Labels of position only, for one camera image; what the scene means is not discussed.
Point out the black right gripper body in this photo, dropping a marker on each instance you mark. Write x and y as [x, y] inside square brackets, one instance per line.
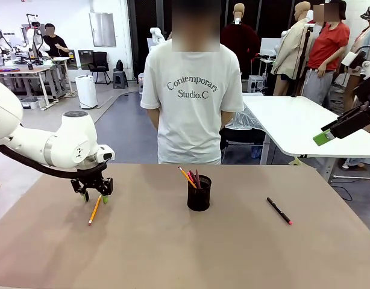
[368, 91]

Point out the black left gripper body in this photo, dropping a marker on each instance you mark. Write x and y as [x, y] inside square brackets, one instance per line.
[90, 180]

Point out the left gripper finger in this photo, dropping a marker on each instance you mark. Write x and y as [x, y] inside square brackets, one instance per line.
[106, 186]
[78, 186]

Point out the yellow pencil with pink eraser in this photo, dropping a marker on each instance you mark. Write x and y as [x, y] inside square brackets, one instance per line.
[94, 213]
[186, 177]

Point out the black pen with pink cap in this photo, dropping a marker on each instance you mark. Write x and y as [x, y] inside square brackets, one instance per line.
[191, 176]
[279, 210]

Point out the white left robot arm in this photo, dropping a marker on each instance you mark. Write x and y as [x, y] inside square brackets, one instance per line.
[73, 132]

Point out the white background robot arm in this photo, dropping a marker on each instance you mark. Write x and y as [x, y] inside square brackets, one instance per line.
[156, 33]

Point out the person's right forearm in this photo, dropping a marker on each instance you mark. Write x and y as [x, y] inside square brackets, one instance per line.
[152, 120]

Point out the person's left forearm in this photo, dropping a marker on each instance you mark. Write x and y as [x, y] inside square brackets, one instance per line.
[227, 119]

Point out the black mesh pen holder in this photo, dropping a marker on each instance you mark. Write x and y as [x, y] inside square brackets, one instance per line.
[199, 198]

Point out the white height-adjustable table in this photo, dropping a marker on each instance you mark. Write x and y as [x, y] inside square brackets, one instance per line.
[293, 129]

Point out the person in red shirt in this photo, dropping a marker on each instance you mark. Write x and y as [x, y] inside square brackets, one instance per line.
[326, 45]

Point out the pale yellow plastic object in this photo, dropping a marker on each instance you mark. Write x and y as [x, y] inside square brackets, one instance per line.
[296, 162]

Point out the mannequin in beige coat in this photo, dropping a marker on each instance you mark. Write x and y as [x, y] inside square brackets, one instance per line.
[290, 51]

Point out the white air purifier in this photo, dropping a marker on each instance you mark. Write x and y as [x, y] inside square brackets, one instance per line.
[86, 91]

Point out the small white cabinet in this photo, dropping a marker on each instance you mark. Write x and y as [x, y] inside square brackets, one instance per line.
[255, 83]

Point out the dark grey step stool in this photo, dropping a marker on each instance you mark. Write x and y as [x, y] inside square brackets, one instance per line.
[120, 79]

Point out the person in white T-shirt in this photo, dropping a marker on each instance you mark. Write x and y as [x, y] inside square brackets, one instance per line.
[191, 120]

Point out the clear plastic sheet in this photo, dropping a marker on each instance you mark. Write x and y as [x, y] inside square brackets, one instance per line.
[242, 120]

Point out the black bag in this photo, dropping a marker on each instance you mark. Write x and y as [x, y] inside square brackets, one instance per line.
[119, 64]

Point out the black office chair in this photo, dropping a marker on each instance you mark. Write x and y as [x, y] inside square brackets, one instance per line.
[99, 60]

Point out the white background work table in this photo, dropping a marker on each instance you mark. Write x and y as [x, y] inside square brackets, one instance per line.
[40, 70]

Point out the mannequin in dark red top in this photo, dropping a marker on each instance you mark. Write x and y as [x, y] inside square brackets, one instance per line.
[239, 39]

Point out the person in black shirt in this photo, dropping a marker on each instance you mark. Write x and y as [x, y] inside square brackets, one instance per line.
[57, 43]

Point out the white humanoid background robot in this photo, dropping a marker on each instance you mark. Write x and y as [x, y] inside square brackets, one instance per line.
[29, 33]

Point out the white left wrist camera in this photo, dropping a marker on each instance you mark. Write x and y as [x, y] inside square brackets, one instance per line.
[106, 153]

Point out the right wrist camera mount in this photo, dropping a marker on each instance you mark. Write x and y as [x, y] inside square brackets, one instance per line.
[349, 58]

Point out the grey wall panel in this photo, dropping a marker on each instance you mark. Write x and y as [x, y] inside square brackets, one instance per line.
[102, 30]

